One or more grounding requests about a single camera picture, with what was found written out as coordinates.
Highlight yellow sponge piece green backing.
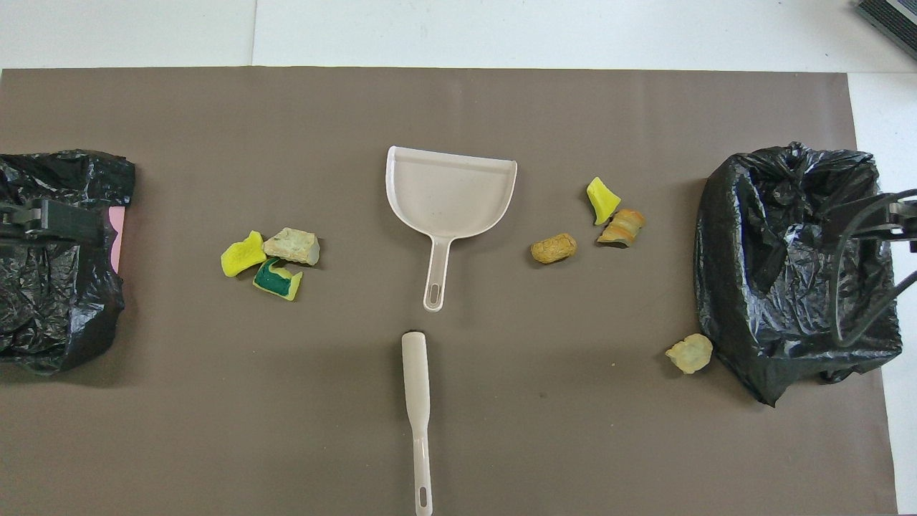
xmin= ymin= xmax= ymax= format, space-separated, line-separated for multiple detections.
xmin=220 ymin=230 xmax=267 ymax=278

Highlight beige plastic dustpan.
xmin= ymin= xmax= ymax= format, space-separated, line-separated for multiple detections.
xmin=385 ymin=145 xmax=518 ymax=313

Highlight pale yellow sponge chunk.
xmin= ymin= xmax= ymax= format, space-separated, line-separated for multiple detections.
xmin=665 ymin=333 xmax=714 ymax=376

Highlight brown paper table mat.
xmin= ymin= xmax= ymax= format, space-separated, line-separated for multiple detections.
xmin=0 ymin=67 xmax=900 ymax=516

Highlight yellow sponge wedge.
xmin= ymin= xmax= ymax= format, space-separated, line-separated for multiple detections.
xmin=586 ymin=176 xmax=623 ymax=226

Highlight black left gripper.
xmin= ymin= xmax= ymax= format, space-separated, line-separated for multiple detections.
xmin=0 ymin=199 xmax=105 ymax=248

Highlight brown oval sponge piece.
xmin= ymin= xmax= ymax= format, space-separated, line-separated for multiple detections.
xmin=530 ymin=233 xmax=578 ymax=265

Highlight orange striped sponge piece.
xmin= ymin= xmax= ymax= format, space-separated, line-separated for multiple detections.
xmin=597 ymin=209 xmax=646 ymax=249

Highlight beige hand brush black bristles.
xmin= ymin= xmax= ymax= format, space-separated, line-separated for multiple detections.
xmin=400 ymin=330 xmax=434 ymax=516

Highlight beige sponge chunk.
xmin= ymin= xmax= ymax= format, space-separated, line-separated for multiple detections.
xmin=262 ymin=227 xmax=321 ymax=267

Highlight black bag lined pink bin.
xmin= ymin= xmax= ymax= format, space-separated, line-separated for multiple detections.
xmin=0 ymin=149 xmax=137 ymax=377

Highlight green yellow curved sponge piece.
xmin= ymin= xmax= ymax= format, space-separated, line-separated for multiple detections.
xmin=252 ymin=257 xmax=304 ymax=302

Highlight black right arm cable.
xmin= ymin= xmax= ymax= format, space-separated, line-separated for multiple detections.
xmin=831 ymin=188 xmax=917 ymax=348

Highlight dark ribbed device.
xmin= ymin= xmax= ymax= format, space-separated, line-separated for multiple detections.
xmin=856 ymin=0 xmax=917 ymax=62

